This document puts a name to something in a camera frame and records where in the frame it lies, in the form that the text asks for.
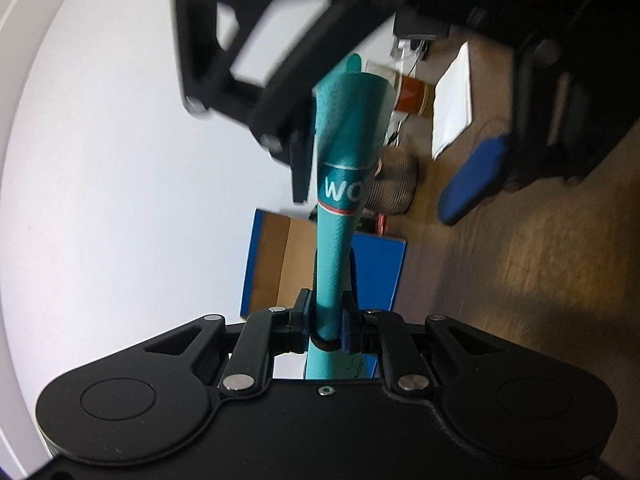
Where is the black flat case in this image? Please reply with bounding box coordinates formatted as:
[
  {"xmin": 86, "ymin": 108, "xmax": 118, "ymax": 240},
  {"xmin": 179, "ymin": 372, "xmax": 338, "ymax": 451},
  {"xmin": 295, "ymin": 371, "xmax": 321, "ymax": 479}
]
[{"xmin": 393, "ymin": 12, "xmax": 451, "ymax": 42}]

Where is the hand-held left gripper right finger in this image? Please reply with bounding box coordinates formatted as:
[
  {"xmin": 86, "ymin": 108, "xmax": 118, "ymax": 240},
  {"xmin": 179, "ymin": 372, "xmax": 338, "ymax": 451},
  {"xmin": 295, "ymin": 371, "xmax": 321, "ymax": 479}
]
[{"xmin": 341, "ymin": 292, "xmax": 507, "ymax": 395}]

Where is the glass mug of tea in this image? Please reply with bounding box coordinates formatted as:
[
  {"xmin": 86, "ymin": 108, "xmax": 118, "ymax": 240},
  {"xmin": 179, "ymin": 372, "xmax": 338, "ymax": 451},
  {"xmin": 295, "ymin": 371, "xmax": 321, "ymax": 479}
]
[{"xmin": 365, "ymin": 57, "xmax": 432, "ymax": 121}]

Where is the black elastic band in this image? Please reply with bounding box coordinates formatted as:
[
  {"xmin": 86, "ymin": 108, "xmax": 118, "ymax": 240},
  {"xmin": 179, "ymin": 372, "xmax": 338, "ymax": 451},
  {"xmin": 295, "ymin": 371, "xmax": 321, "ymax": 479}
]
[{"xmin": 307, "ymin": 330, "xmax": 346, "ymax": 353}]

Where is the brown ceramic teapot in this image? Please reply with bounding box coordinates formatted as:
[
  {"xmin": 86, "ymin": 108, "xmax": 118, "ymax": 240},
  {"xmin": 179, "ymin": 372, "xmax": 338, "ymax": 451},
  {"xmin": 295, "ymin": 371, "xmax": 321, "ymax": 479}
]
[{"xmin": 364, "ymin": 148, "xmax": 422, "ymax": 217}]

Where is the white paper sheet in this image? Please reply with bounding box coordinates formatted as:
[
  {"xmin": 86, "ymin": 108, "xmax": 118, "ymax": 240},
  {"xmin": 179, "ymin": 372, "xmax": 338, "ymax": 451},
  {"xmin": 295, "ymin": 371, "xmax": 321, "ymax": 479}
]
[{"xmin": 430, "ymin": 41, "xmax": 474, "ymax": 161}]

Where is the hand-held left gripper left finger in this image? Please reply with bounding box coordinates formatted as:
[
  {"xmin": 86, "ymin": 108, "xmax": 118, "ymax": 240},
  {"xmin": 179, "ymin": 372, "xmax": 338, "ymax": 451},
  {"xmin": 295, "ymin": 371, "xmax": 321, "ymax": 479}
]
[{"xmin": 142, "ymin": 288, "xmax": 314, "ymax": 395}]

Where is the blue cardboard box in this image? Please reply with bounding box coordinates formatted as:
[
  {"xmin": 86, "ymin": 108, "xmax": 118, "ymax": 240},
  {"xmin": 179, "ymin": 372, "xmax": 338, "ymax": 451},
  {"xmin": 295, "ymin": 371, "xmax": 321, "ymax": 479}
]
[{"xmin": 239, "ymin": 208, "xmax": 409, "ymax": 381}]

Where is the teal shopping bag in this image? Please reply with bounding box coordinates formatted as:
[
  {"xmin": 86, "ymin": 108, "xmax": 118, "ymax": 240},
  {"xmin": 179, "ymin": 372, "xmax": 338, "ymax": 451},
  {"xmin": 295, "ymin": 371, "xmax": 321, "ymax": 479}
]
[{"xmin": 302, "ymin": 52, "xmax": 399, "ymax": 381}]

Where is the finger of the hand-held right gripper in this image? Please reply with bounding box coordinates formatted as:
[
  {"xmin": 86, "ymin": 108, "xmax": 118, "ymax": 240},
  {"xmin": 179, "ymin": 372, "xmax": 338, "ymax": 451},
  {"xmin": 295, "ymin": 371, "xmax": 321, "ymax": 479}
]
[
  {"xmin": 437, "ymin": 34, "xmax": 627, "ymax": 226},
  {"xmin": 171, "ymin": 0, "xmax": 407, "ymax": 206}
]

